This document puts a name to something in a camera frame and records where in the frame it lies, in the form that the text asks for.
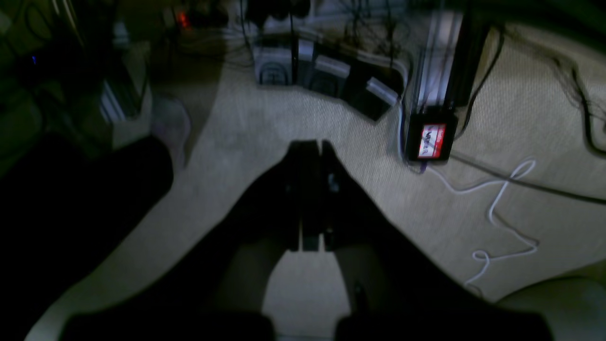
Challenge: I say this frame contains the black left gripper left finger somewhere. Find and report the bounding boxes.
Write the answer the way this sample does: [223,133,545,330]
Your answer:
[62,149,297,341]

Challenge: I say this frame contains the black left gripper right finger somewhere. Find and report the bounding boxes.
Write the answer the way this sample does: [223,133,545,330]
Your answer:
[321,141,553,341]

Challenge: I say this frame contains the black box with red label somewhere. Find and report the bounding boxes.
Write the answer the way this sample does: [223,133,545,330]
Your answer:
[403,107,458,163]

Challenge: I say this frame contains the white cable on carpet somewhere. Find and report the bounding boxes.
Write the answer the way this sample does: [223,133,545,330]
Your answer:
[426,159,540,287]

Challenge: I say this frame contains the aluminium frame leg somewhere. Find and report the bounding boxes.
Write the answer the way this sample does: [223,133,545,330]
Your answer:
[413,7,489,112]

